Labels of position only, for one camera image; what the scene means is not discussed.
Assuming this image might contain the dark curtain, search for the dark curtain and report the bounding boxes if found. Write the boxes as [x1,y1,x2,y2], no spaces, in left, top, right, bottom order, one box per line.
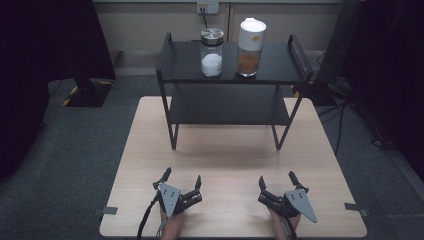
[0,0,117,182]
[342,0,424,184]

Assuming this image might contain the right hand-held gripper cable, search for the right hand-held gripper cable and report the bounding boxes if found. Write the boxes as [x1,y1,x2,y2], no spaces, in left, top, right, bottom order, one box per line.
[285,217,299,240]

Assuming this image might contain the black floor cables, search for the black floor cables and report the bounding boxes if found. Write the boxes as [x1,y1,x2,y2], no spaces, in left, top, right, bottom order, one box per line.
[317,99,395,157]

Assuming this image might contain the white lid jar brown contents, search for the white lid jar brown contents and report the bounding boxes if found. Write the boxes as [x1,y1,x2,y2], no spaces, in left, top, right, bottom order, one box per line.
[236,17,268,78]

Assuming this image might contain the person's right hand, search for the person's right hand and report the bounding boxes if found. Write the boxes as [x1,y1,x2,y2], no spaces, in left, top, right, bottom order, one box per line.
[268,209,302,240]

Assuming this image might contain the person's left hand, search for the person's left hand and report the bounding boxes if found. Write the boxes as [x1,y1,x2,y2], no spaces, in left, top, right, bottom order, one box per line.
[159,207,186,240]

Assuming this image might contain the black two-tier shelf rack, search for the black two-tier shelf rack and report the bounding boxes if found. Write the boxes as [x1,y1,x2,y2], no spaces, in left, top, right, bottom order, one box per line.
[155,31,315,151]

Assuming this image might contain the black upright column stand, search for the black upright column stand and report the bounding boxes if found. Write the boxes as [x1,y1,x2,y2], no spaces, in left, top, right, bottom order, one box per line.
[291,0,364,107]

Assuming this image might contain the black power cable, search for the black power cable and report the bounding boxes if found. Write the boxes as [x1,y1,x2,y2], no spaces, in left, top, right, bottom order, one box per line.
[199,6,210,30]

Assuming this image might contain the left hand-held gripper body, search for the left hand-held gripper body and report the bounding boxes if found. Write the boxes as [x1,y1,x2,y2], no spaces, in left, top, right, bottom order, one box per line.
[152,182,204,219]

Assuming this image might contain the white wall outlet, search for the white wall outlet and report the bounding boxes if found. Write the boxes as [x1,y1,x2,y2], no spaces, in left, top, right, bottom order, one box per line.
[196,1,220,15]

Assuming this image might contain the silver lid jar white contents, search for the silver lid jar white contents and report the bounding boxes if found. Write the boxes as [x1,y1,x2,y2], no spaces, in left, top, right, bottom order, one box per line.
[199,27,225,78]

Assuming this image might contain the left hand-held gripper cable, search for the left hand-held gripper cable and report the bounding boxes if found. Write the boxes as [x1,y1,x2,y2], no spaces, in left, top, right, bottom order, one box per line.
[136,193,162,240]

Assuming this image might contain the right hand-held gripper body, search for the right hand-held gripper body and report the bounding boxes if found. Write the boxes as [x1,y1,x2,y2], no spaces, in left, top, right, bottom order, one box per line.
[257,187,319,224]

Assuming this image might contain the black stand base yellow tape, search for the black stand base yellow tape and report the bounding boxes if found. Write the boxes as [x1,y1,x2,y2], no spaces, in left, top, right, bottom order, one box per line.
[61,77,114,109]

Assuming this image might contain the hand-held gripper cable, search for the hand-held gripper cable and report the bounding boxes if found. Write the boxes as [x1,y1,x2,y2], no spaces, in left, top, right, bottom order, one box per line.
[136,193,162,240]
[285,217,299,240]

